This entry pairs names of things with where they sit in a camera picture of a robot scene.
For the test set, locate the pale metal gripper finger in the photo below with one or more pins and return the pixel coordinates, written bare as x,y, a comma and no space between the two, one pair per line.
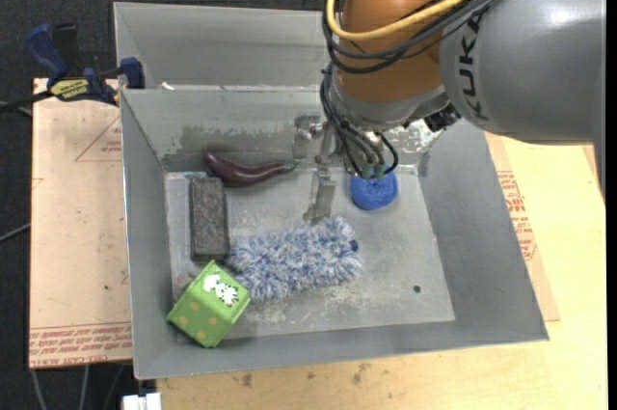
322,198
303,135

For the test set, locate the blue sponge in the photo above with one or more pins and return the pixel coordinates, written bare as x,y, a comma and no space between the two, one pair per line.
373,195

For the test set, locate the blue and white fluffy duster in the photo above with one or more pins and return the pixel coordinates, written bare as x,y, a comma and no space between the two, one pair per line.
299,256

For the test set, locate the purple toy eggplant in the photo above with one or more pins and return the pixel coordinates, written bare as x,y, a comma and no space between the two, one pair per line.
243,172

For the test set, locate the grey metal bin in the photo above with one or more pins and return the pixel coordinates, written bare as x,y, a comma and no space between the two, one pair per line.
395,254

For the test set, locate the red-brown flat block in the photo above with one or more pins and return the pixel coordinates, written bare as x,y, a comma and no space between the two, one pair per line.
208,217

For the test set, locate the green soft cube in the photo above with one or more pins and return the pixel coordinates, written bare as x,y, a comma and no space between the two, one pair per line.
207,307

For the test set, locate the brown cardboard board red print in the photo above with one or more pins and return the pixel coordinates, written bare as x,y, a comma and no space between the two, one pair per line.
77,215

